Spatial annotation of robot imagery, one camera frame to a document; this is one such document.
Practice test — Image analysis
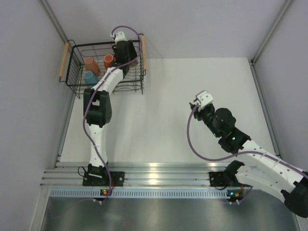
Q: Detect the perforated cable duct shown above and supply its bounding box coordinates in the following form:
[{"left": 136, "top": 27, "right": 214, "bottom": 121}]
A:
[{"left": 50, "top": 188, "right": 230, "bottom": 199}]

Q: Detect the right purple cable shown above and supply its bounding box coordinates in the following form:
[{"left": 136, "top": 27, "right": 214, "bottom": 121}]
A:
[{"left": 187, "top": 101, "right": 308, "bottom": 204}]

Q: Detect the aluminium mounting rail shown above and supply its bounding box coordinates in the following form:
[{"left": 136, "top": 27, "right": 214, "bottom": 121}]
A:
[{"left": 40, "top": 162, "right": 300, "bottom": 188}]

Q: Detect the right wooden rack handle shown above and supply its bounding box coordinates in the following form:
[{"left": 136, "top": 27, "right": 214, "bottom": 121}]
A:
[{"left": 142, "top": 35, "right": 147, "bottom": 71}]

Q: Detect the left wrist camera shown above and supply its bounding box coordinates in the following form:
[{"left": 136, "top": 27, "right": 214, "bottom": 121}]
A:
[{"left": 111, "top": 31, "right": 128, "bottom": 44}]

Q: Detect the left aluminium frame post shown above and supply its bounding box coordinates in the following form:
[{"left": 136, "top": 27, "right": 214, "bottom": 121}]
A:
[{"left": 38, "top": 0, "right": 73, "bottom": 48}]

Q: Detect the wooden rack handle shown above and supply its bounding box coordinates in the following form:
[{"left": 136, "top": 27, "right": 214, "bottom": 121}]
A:
[
  {"left": 142, "top": 35, "right": 147, "bottom": 71},
  {"left": 59, "top": 41, "right": 70, "bottom": 80}
]

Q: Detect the salmon dotted mug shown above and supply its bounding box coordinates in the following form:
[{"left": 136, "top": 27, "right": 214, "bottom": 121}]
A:
[{"left": 84, "top": 57, "right": 100, "bottom": 75}]

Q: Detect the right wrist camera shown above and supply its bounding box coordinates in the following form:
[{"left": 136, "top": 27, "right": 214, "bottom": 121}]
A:
[{"left": 193, "top": 90, "right": 214, "bottom": 111}]

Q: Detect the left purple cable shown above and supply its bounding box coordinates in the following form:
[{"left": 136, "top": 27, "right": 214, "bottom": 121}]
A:
[{"left": 83, "top": 25, "right": 143, "bottom": 202}]

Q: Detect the right aluminium frame post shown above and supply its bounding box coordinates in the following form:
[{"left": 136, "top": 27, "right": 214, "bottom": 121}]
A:
[{"left": 249, "top": 0, "right": 294, "bottom": 66}]

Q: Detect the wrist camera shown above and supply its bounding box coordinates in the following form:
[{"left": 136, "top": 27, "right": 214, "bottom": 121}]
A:
[
  {"left": 193, "top": 90, "right": 214, "bottom": 111},
  {"left": 111, "top": 31, "right": 128, "bottom": 44}
]

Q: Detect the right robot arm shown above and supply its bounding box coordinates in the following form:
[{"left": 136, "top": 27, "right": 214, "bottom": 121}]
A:
[{"left": 186, "top": 102, "right": 308, "bottom": 218}]

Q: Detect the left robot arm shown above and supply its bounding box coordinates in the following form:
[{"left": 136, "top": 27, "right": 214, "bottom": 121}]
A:
[{"left": 83, "top": 40, "right": 138, "bottom": 186}]

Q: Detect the left wooden rack handle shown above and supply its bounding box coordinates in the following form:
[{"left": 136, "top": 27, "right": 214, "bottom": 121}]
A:
[{"left": 59, "top": 41, "right": 70, "bottom": 80}]

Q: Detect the aluminium frame post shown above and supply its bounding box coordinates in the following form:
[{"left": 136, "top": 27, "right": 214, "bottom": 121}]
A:
[
  {"left": 249, "top": 0, "right": 294, "bottom": 66},
  {"left": 38, "top": 0, "right": 73, "bottom": 48}
]

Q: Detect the blue mug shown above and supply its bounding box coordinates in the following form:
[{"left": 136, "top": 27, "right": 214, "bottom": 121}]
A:
[{"left": 84, "top": 71, "right": 99, "bottom": 89}]

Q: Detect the black wire dish rack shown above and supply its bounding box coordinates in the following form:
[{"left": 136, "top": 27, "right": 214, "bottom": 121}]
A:
[{"left": 65, "top": 34, "right": 146, "bottom": 98}]

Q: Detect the purple cable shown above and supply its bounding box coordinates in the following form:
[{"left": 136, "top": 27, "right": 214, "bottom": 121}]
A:
[
  {"left": 187, "top": 101, "right": 308, "bottom": 204},
  {"left": 83, "top": 25, "right": 143, "bottom": 202}
]

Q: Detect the orange mug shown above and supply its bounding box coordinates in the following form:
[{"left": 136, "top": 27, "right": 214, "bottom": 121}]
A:
[{"left": 103, "top": 54, "right": 114, "bottom": 70}]

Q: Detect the dark brown mug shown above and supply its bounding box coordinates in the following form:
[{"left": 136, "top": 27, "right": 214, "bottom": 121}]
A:
[{"left": 129, "top": 60, "right": 138, "bottom": 68}]

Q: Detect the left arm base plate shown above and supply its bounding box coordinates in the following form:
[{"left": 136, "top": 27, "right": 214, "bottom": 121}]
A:
[{"left": 82, "top": 171, "right": 125, "bottom": 187}]

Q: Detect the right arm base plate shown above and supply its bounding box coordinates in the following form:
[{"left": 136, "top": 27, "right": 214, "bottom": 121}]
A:
[{"left": 209, "top": 171, "right": 249, "bottom": 188}]

